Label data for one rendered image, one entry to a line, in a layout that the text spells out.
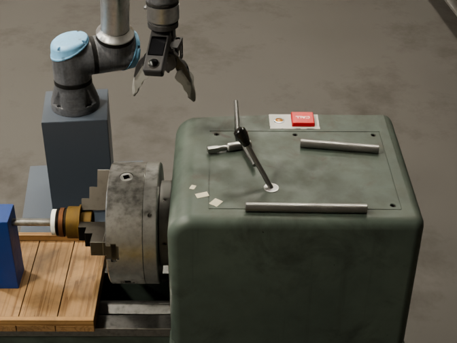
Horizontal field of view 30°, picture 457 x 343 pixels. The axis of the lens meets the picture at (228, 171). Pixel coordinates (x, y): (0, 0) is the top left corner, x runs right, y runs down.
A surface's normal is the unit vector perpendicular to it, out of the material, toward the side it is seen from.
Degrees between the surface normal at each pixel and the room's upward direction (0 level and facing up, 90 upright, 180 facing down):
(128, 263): 91
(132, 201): 34
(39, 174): 0
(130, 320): 0
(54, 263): 0
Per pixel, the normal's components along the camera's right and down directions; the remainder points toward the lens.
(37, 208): 0.01, -0.83
